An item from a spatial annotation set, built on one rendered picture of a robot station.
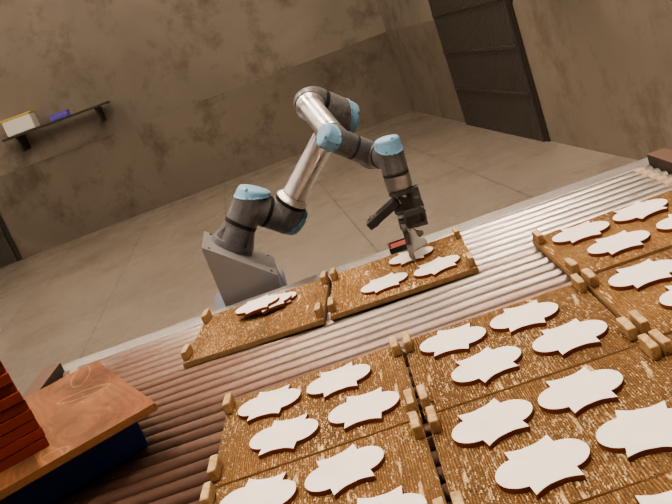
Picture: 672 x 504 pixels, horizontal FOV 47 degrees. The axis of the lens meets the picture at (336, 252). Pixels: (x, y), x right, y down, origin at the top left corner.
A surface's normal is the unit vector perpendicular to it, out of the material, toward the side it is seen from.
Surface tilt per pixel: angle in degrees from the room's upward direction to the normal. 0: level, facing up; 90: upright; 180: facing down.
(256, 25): 90
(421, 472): 0
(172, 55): 90
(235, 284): 90
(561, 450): 0
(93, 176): 90
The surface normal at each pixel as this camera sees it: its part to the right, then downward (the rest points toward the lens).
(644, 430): -0.33, -0.91
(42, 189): 0.14, 0.22
